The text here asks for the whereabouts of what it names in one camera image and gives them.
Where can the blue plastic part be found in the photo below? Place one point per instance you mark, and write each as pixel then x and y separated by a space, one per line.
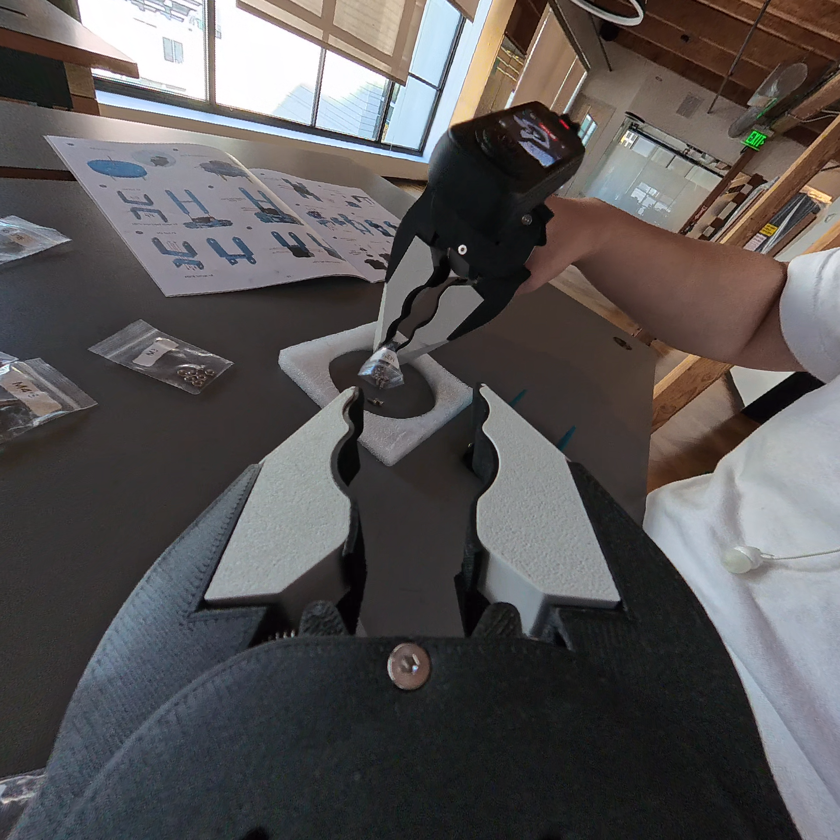
pixel 568 438
pixel 520 397

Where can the small clear screw bag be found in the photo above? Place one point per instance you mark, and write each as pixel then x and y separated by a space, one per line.
pixel 382 367

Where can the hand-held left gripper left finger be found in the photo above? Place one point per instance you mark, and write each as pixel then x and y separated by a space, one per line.
pixel 282 518

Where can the small clear parts bag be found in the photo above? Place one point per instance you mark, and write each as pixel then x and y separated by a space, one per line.
pixel 29 239

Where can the clear bag of screws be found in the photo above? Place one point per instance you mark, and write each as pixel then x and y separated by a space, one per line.
pixel 39 400
pixel 16 794

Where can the large window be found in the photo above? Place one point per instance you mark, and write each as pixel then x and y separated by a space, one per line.
pixel 262 65

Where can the green exit sign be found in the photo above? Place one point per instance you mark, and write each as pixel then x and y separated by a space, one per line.
pixel 756 139

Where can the beige roller blind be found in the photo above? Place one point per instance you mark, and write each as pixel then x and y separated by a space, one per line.
pixel 354 33

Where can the wooden-edged neighbouring desk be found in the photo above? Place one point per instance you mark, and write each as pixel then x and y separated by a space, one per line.
pixel 59 46

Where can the open instruction booklet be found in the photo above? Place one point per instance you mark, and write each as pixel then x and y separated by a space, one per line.
pixel 210 216

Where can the person's right forearm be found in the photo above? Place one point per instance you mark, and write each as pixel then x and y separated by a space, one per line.
pixel 689 295

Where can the white foam square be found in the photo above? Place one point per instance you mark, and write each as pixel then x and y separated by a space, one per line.
pixel 400 436

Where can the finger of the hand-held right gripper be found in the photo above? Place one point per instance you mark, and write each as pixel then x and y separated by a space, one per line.
pixel 400 282
pixel 446 315

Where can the person's right hand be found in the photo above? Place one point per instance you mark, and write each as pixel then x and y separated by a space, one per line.
pixel 571 229

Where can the clear bag of nuts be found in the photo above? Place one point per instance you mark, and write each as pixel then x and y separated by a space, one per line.
pixel 164 358

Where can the person's white shirt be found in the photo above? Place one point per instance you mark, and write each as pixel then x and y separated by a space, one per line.
pixel 754 472

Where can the white clip-on microphone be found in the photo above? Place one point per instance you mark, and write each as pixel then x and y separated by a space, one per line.
pixel 740 559

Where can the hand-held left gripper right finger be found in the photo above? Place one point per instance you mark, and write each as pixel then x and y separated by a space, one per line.
pixel 544 525

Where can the dark desk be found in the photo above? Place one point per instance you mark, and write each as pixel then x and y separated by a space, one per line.
pixel 164 459

